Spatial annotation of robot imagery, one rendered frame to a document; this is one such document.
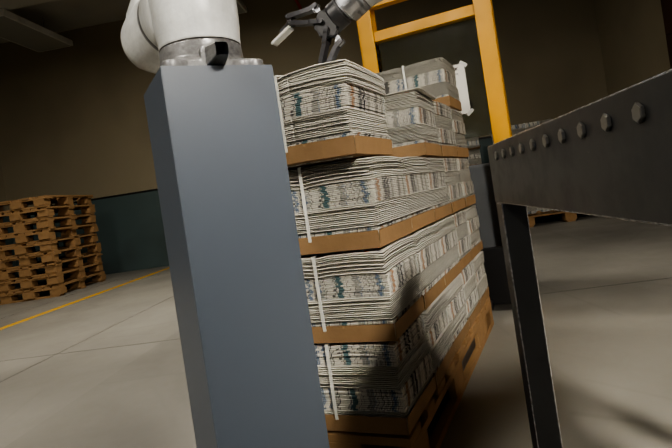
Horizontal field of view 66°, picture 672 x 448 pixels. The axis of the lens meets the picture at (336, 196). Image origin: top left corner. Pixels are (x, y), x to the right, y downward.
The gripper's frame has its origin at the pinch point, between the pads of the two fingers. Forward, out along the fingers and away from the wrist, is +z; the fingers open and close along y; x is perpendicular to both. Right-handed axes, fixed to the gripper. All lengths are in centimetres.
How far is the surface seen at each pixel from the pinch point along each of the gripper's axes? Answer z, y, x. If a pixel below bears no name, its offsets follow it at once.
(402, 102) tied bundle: -11, 17, 46
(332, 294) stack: 22, 60, -10
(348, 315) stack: 22, 66, -10
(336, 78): -11.4, 18.4, -13.4
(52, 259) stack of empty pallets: 509, -187, 321
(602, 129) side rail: -45, 64, -70
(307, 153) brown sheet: 5.2, 28.3, -13.9
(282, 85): 1.0, 10.2, -13.0
